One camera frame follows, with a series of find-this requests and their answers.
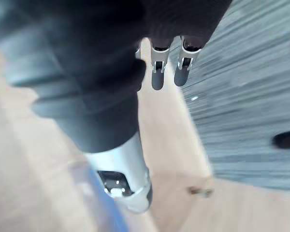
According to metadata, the dark cabinet handle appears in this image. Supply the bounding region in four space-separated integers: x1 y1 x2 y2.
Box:
188 186 214 198

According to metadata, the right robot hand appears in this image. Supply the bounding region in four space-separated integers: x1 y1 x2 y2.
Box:
0 0 233 214

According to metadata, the light wooden cabinet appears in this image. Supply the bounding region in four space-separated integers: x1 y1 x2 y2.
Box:
0 44 290 232

